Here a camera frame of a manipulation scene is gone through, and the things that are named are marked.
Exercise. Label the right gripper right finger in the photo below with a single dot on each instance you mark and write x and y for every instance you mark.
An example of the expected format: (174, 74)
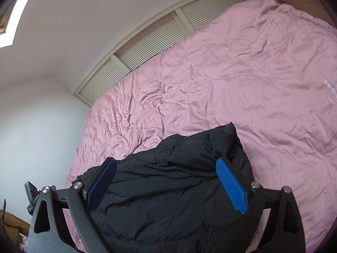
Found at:
(235, 185)

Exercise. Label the black puffer down jacket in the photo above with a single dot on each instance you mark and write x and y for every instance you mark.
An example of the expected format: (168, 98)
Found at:
(170, 199)

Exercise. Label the brown furniture piece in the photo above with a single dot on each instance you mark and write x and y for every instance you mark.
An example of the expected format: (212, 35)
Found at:
(15, 231)

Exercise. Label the pink bed sheet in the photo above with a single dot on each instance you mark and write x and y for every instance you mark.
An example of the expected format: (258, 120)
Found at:
(265, 67)

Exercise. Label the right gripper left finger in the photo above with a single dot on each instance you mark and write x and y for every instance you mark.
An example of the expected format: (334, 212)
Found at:
(96, 181)

